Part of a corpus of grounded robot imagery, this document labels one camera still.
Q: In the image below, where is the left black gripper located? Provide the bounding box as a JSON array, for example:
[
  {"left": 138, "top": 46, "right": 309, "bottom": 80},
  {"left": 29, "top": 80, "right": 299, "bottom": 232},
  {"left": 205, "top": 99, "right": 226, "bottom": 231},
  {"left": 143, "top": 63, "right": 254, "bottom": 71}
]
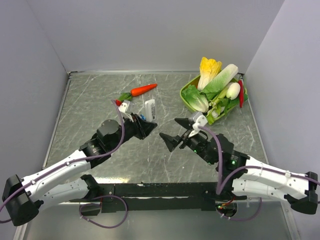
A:
[{"left": 108, "top": 112, "right": 157, "bottom": 151}]

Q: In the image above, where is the green celery stalk toy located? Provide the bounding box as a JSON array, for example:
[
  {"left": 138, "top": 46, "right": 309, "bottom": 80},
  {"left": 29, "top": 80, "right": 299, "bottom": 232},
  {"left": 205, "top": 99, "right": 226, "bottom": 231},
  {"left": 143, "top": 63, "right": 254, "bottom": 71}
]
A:
[{"left": 206, "top": 83, "right": 230, "bottom": 125}]

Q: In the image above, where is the green plastic basket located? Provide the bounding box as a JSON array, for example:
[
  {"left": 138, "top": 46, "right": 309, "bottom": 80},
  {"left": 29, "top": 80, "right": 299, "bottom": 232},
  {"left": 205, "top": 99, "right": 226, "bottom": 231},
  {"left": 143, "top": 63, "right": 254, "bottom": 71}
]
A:
[{"left": 179, "top": 73, "right": 249, "bottom": 125}]

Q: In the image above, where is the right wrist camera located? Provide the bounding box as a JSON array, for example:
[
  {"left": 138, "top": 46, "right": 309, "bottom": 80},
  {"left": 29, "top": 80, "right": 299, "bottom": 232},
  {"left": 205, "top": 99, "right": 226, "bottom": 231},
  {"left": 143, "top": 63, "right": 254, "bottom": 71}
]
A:
[{"left": 188, "top": 111, "right": 208, "bottom": 138}]

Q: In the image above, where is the white radish toy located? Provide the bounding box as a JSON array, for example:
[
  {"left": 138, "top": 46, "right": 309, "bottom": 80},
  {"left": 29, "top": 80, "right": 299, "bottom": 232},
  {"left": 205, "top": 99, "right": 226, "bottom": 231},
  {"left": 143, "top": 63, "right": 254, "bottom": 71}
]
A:
[{"left": 226, "top": 82, "right": 241, "bottom": 101}]

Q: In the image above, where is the yellow napa cabbage toy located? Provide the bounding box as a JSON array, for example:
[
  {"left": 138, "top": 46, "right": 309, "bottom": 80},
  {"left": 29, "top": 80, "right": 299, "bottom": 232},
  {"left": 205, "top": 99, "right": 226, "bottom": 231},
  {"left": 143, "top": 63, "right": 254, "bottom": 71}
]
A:
[{"left": 197, "top": 56, "right": 222, "bottom": 91}]

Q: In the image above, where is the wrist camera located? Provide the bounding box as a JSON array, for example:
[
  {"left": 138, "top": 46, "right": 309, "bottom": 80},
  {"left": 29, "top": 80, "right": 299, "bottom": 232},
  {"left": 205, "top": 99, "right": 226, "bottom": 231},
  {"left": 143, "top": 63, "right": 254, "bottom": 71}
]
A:
[
  {"left": 188, "top": 111, "right": 208, "bottom": 138},
  {"left": 118, "top": 100, "right": 133, "bottom": 121}
]

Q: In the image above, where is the green leafy cabbage toy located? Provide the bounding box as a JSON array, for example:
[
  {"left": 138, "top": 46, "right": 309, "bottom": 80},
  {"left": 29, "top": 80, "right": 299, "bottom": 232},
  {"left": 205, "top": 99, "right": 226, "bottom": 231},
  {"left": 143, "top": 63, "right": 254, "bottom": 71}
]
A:
[{"left": 181, "top": 85, "right": 209, "bottom": 113}]

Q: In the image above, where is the white remote control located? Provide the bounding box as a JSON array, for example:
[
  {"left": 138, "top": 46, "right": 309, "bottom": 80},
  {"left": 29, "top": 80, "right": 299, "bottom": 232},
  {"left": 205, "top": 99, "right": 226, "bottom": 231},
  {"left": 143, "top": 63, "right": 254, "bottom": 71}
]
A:
[{"left": 144, "top": 99, "right": 156, "bottom": 122}]

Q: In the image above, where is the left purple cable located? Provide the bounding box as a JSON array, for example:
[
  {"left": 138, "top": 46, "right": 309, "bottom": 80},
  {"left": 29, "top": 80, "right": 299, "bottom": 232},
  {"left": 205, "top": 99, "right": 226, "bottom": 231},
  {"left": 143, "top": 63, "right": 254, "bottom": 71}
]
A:
[{"left": 0, "top": 99, "right": 130, "bottom": 229}]

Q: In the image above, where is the green romaine lettuce toy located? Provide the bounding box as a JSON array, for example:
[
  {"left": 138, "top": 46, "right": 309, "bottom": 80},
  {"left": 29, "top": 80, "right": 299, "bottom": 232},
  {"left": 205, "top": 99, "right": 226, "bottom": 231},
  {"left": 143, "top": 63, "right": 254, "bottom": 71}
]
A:
[{"left": 201, "top": 64, "right": 239, "bottom": 94}]

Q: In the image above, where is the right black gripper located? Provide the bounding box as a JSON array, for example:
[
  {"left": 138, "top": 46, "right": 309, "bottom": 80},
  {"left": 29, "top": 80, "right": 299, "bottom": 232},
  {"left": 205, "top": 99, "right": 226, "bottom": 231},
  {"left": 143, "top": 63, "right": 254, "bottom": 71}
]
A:
[{"left": 159, "top": 117, "right": 216, "bottom": 165}]

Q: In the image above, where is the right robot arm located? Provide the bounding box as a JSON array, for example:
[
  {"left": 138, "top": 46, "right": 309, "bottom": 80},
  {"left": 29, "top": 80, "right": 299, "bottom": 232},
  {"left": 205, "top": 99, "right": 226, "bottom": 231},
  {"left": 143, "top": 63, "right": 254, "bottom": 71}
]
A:
[{"left": 159, "top": 116, "right": 320, "bottom": 215}]

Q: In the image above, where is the orange toy carrot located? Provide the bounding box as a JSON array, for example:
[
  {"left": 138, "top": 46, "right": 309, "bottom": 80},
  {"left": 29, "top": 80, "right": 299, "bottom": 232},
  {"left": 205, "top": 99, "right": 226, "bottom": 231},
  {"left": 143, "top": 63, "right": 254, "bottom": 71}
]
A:
[{"left": 117, "top": 83, "right": 158, "bottom": 102}]

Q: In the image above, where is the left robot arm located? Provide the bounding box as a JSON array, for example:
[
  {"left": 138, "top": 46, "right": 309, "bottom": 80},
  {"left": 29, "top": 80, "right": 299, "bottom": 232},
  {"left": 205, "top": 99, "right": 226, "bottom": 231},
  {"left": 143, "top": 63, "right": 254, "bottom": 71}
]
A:
[{"left": 1, "top": 113, "right": 157, "bottom": 227}]

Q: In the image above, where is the red chili pepper toy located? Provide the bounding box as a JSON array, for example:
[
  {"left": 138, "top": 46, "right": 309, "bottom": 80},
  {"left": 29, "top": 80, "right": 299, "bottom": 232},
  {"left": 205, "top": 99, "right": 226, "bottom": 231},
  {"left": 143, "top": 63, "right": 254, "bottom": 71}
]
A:
[{"left": 237, "top": 80, "right": 245, "bottom": 108}]

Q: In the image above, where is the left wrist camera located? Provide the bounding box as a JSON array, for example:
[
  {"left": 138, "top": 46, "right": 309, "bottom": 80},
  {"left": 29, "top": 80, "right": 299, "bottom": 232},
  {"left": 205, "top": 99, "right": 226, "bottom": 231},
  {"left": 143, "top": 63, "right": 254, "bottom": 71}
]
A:
[{"left": 118, "top": 100, "right": 133, "bottom": 121}]

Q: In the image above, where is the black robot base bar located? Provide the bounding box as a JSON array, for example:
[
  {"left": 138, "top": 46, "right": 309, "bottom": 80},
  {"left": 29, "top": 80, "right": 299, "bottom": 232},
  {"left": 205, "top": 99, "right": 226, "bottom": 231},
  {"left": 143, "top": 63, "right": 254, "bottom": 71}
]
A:
[{"left": 68, "top": 181, "right": 251, "bottom": 213}]

